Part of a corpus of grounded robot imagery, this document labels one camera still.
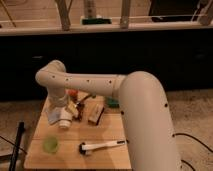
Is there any green black base on shelf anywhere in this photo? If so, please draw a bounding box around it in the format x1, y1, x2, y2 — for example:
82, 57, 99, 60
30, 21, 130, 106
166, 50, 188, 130
82, 18, 111, 25

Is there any black cable on floor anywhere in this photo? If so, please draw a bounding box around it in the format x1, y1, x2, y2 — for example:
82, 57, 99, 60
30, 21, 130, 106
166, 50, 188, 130
174, 132, 213, 171

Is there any white handled brush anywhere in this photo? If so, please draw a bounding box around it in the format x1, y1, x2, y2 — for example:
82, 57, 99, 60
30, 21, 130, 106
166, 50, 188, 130
79, 140, 126, 155

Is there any red object on table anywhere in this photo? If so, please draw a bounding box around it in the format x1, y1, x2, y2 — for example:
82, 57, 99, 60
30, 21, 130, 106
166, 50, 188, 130
68, 89, 78, 98

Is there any wooden block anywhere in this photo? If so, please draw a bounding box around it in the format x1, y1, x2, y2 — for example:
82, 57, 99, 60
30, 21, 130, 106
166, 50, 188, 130
88, 104, 104, 125

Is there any dark monitor on shelf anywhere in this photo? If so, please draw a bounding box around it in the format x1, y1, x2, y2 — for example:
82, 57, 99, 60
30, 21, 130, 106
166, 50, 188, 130
149, 0, 201, 22

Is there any green object behind arm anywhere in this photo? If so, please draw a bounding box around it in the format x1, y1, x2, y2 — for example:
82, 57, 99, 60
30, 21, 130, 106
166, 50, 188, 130
106, 98, 119, 108

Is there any black pole at left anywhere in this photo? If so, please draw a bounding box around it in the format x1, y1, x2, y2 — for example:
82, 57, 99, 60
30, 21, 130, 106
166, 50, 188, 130
9, 122, 25, 171

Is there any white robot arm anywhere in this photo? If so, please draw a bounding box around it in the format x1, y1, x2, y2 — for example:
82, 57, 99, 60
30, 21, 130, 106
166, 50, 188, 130
35, 60, 181, 171

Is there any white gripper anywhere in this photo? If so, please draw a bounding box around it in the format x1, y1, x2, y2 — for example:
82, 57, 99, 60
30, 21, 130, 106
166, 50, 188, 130
47, 98, 79, 129

